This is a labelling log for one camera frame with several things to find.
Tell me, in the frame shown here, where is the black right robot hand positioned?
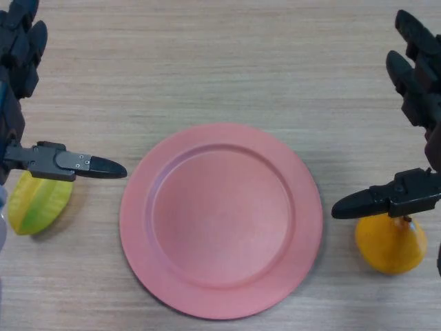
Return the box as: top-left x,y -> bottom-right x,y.
331,9 -> 441,221

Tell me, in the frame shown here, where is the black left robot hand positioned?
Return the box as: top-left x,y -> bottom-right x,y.
0,0 -> 128,185

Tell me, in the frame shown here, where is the yellow green starfruit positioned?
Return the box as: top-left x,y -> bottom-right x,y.
6,170 -> 74,237

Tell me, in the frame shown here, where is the pink round plate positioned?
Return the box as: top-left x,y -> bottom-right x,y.
119,123 -> 324,320

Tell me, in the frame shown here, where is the orange yellow pear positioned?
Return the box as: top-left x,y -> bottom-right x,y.
354,213 -> 428,276

